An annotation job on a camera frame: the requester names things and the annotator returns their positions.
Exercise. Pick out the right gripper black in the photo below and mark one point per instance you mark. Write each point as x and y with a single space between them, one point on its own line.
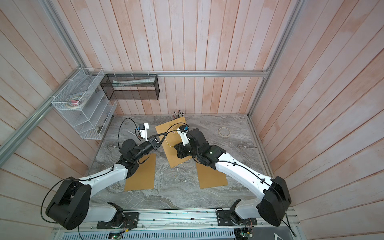
181 149

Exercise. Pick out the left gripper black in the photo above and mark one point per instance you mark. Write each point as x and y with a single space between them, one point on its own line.
154 142

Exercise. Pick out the brown file bag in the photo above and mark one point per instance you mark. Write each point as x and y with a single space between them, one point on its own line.
209 178
144 177
172 139

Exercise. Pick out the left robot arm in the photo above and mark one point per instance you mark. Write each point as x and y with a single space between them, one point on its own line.
71 206

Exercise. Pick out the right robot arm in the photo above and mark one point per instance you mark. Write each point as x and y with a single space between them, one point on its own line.
272 195

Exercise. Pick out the masking tape roll on table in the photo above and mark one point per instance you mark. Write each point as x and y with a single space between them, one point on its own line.
224 132

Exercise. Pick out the black mesh basket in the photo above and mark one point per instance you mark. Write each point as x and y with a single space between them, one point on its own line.
131 87

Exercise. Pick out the tape roll in rack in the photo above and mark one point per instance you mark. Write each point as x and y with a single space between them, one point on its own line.
75 102

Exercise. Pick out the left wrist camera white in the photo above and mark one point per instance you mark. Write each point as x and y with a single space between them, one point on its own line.
143 130

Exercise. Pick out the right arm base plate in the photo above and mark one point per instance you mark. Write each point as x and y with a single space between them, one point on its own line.
230 218

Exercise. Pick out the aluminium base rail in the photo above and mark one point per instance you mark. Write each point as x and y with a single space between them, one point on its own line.
173 219

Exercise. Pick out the white wire shelf rack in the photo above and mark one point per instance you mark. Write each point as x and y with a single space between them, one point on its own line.
84 105

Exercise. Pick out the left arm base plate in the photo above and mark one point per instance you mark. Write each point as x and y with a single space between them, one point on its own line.
128 220

